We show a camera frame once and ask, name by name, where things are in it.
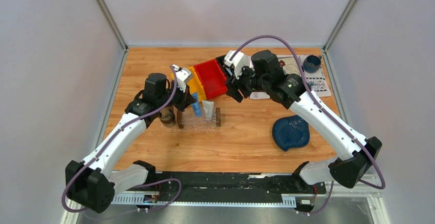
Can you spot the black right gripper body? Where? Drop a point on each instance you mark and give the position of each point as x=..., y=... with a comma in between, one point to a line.
x=246, y=83

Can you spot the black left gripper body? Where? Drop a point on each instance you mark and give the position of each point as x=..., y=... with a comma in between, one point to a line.
x=179, y=99

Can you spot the blue toothpaste tube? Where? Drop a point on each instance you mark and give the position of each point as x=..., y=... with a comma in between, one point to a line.
x=196, y=105

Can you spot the clear textured toiletry holder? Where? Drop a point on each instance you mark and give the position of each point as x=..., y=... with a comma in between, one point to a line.
x=188, y=121

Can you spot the white toothpaste tube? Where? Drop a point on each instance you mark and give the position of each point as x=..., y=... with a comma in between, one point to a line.
x=208, y=107

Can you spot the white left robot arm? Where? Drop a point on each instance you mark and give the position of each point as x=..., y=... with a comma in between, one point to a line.
x=91, y=183

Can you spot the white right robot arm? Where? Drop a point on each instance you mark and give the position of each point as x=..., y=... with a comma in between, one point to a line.
x=262, y=72

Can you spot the clear textured glass tray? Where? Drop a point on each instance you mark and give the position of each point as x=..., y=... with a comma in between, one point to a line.
x=176, y=129

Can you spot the yellow plastic bin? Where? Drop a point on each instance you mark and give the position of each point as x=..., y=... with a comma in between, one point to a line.
x=196, y=85

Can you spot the red plastic bin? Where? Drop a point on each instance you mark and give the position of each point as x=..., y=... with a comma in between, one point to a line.
x=212, y=78

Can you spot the black plastic bin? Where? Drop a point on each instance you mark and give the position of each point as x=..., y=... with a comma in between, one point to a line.
x=221, y=62

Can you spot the floral square ceramic plate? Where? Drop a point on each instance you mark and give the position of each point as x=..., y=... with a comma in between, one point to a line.
x=289, y=65

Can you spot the blue shell shaped dish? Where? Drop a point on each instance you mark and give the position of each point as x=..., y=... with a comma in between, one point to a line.
x=290, y=132

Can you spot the blue ceramic mug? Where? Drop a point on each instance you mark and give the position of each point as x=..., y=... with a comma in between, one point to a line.
x=312, y=63

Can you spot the white patterned placemat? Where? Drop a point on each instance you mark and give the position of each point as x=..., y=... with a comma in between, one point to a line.
x=317, y=82

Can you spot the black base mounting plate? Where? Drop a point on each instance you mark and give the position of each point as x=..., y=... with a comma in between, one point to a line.
x=214, y=187

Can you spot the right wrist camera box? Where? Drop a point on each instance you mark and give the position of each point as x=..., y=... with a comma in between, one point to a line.
x=236, y=62

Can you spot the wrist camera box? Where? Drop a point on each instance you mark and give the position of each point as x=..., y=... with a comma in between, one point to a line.
x=236, y=62
x=182, y=76

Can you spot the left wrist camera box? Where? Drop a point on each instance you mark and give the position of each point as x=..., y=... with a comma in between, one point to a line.
x=182, y=76

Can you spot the grey left frame post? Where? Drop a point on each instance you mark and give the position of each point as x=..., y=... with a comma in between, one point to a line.
x=112, y=24

